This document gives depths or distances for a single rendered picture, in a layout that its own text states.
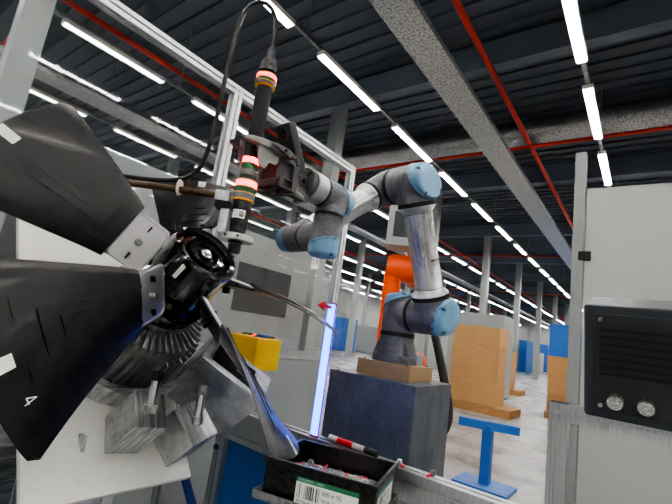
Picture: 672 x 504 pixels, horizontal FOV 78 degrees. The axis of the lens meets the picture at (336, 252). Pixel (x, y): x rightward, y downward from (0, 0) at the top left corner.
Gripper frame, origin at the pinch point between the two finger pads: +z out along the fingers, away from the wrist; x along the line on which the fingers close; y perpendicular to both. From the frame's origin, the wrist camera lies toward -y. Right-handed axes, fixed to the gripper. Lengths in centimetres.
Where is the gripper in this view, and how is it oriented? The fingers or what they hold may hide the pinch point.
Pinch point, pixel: (242, 137)
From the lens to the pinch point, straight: 89.9
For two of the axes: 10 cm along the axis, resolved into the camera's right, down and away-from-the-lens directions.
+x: -7.8, 0.0, 6.3
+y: -1.5, 9.7, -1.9
